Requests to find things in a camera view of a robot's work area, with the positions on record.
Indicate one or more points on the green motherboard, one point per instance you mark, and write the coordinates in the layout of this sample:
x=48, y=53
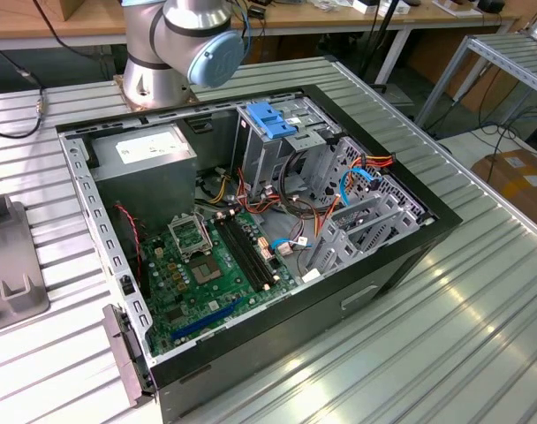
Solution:
x=193, y=305

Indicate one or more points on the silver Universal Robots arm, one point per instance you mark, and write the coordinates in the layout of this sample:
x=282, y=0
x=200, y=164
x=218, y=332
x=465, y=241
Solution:
x=153, y=66

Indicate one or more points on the blue expansion slot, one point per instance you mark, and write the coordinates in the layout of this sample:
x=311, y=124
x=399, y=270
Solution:
x=206, y=319

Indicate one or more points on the brown cardboard box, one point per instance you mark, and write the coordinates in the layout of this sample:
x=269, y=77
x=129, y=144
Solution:
x=516, y=176

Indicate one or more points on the black RAM slot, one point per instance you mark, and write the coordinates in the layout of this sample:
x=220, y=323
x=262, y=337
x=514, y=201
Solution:
x=238, y=256
x=253, y=256
x=243, y=256
x=248, y=256

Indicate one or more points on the small black desk device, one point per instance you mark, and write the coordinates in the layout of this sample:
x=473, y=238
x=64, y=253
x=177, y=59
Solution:
x=256, y=11

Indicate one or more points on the square brown base plate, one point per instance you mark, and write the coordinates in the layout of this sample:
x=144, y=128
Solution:
x=118, y=90

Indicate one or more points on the CPU socket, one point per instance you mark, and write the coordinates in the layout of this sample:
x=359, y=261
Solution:
x=205, y=270

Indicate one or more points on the wooden box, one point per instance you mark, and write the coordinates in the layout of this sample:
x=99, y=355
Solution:
x=65, y=9

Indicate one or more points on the blue plastic drive latch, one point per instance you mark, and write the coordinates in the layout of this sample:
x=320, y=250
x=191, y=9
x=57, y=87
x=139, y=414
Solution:
x=268, y=119

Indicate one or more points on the grey Dell power supply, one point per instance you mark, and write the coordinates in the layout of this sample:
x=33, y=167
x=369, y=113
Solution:
x=145, y=185

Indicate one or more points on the small white box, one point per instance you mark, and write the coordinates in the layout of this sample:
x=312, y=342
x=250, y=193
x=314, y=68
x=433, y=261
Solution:
x=365, y=6

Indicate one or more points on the black tripod stand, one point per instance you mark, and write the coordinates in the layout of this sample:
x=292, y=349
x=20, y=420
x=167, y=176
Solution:
x=380, y=33

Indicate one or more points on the wooden desk white frame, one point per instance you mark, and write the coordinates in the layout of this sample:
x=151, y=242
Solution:
x=295, y=17

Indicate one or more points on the grey plastic parts rack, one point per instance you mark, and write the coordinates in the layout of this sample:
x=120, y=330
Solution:
x=12, y=265

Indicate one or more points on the black open PC case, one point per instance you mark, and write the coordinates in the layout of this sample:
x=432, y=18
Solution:
x=295, y=322

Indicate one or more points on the grey metal optical drive cage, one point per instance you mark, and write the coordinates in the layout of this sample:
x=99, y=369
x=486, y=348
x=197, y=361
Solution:
x=259, y=154

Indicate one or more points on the black case fan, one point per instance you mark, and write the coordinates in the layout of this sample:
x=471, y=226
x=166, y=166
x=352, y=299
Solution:
x=123, y=247

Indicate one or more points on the grey metal disk bay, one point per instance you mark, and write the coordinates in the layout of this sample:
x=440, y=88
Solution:
x=339, y=247

